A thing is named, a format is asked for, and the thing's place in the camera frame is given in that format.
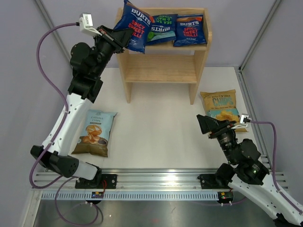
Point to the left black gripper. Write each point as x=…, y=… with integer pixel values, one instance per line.
x=118, y=39

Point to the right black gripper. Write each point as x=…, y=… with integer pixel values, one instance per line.
x=207, y=124

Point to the blue Burts chilli bag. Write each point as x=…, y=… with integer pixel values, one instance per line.
x=138, y=20
x=189, y=30

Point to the blue Burts sea salt bag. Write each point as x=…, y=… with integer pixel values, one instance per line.
x=163, y=29

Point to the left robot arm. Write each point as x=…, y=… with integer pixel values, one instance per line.
x=87, y=63

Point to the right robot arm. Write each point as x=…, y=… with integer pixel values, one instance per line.
x=245, y=173

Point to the yellow kettle chips bag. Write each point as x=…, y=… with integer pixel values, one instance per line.
x=221, y=106

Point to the wooden two-tier shelf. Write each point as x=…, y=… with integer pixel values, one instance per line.
x=165, y=63

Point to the light blue cassava chips bag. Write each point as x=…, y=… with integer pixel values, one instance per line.
x=94, y=137

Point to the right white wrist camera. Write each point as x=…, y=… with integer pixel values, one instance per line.
x=243, y=123

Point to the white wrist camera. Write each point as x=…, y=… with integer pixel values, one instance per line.
x=243, y=123
x=86, y=25

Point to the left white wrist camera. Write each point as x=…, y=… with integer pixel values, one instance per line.
x=86, y=25

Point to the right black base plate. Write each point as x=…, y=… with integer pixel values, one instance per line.
x=211, y=181

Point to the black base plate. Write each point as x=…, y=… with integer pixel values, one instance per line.
x=108, y=181
x=211, y=181

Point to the aluminium mounting rail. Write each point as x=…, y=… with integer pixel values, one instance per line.
x=138, y=185

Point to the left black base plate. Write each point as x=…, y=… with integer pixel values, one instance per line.
x=108, y=181

